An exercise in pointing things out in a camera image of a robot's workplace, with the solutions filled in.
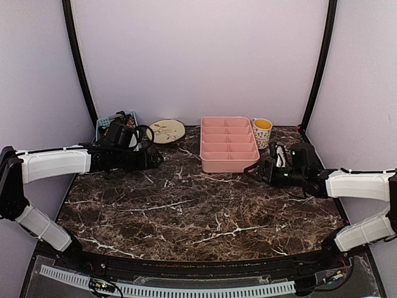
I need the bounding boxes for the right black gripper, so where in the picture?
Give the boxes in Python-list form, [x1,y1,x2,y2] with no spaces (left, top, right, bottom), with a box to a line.
[244,160,306,189]

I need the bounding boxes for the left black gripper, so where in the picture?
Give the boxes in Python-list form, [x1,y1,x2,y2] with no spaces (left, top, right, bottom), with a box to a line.
[113,147,163,173]

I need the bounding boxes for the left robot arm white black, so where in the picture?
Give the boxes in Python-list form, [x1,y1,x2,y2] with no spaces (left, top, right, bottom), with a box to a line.
[1,143,164,271]

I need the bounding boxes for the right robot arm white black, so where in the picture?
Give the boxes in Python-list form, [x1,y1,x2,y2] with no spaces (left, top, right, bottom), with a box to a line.
[244,161,396,269]

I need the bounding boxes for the dark brown ties in basket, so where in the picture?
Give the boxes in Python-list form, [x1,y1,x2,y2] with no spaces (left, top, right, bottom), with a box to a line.
[115,111,137,129]

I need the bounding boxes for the round floral plate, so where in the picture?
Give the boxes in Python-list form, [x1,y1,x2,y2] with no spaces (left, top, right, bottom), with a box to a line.
[149,119,186,145]

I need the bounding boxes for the pink divided organizer tray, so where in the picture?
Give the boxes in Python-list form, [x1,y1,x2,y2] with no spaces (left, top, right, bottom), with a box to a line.
[200,117,260,173]

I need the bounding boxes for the white mug yellow inside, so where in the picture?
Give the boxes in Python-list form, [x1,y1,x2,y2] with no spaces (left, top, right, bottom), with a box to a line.
[252,118,273,150]

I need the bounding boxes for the blue perforated plastic basket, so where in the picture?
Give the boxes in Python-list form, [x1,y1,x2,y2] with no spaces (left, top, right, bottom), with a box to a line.
[96,111,138,141]

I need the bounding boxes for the small green circuit board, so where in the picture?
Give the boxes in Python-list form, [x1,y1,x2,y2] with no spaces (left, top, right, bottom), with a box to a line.
[88,278,115,293]

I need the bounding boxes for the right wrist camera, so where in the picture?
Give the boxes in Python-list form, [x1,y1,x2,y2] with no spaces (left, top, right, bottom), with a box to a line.
[269,143,287,168]

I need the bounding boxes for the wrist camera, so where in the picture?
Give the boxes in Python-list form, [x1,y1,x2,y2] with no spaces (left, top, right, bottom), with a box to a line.
[269,143,287,168]
[103,122,141,151]

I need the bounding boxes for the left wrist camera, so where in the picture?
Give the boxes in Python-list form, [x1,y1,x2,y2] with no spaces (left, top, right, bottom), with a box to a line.
[103,122,141,151]

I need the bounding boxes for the black front rail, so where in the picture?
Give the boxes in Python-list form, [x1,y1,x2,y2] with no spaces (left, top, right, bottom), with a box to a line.
[55,251,349,279]

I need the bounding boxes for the grey slotted cable duct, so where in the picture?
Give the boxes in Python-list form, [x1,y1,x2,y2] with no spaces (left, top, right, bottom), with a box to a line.
[39,264,296,298]

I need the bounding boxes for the left black frame post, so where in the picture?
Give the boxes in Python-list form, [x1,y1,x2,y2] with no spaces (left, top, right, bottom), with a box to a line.
[61,0,98,126]

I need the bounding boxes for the black frame post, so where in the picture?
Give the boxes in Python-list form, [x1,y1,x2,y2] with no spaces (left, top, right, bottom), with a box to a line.
[299,0,337,134]
[61,0,98,126]

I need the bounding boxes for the right black frame post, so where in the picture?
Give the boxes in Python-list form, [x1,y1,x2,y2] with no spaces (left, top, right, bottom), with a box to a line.
[299,0,337,134]

